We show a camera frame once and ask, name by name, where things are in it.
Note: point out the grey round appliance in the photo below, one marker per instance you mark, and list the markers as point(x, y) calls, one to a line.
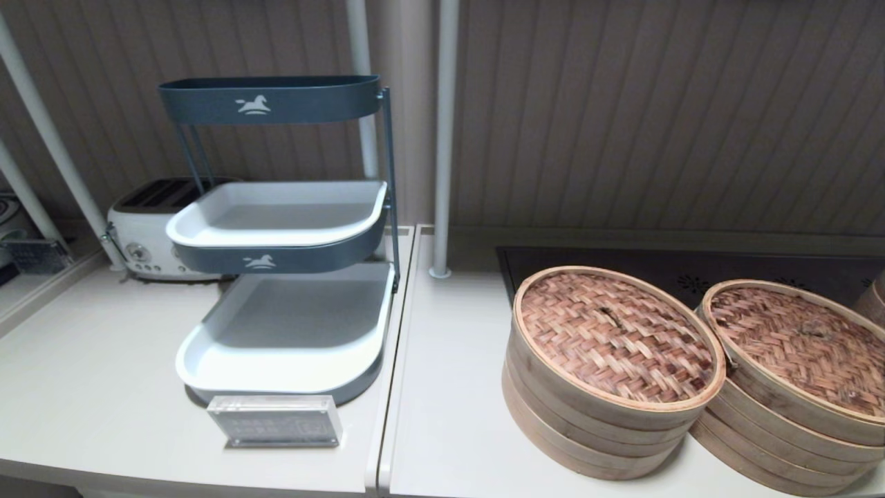
point(7, 214)

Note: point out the white tray blue underside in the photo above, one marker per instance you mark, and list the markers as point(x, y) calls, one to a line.
point(276, 214)

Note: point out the right bamboo steamer stack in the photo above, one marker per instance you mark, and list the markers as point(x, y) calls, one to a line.
point(795, 346)

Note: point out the black induction cooktop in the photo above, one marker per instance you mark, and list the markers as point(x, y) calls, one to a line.
point(588, 259)

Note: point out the dark blue rack tray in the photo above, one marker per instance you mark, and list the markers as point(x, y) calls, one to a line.
point(311, 100)

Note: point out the white retro toaster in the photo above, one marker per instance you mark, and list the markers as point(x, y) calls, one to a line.
point(138, 228)

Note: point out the woven bamboo steamer lid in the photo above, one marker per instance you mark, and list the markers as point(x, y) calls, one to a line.
point(608, 332)

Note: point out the bamboo steamer basket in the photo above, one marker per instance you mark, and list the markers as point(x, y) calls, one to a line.
point(608, 469)
point(760, 440)
point(760, 467)
point(608, 446)

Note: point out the large white rack tray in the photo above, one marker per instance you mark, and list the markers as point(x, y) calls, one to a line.
point(290, 311)

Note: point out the metal mesh holder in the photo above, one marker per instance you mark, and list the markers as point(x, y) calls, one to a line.
point(34, 256)

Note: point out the clear acrylic sign block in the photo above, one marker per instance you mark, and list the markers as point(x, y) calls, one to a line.
point(276, 422)

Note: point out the white metal pole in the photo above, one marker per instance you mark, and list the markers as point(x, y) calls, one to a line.
point(28, 194)
point(446, 138)
point(359, 34)
point(41, 117)

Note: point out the dark blue rack frame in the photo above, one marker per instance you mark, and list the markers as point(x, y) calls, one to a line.
point(389, 173)

